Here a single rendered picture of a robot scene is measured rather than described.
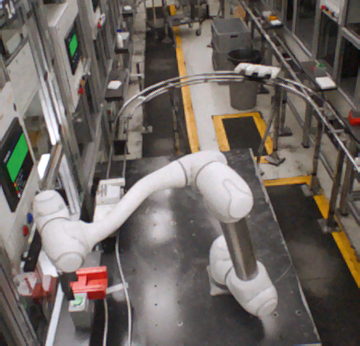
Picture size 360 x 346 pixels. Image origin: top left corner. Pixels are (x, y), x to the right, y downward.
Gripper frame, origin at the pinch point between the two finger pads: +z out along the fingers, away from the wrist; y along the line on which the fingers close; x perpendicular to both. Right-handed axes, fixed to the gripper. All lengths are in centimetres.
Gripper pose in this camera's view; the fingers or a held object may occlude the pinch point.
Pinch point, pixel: (71, 285)
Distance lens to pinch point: 167.6
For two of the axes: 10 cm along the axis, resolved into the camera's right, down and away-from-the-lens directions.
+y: 0.7, 5.1, -8.6
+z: 0.8, 8.5, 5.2
